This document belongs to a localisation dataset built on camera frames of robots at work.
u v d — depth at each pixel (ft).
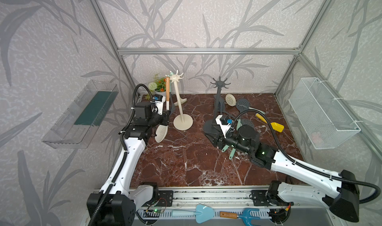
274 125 3.28
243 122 3.24
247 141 1.66
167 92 2.42
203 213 2.30
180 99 2.90
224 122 1.82
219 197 2.47
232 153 2.87
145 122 1.87
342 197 1.26
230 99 3.78
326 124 2.04
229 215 2.23
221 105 3.55
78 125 2.11
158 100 2.15
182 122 3.36
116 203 1.23
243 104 3.67
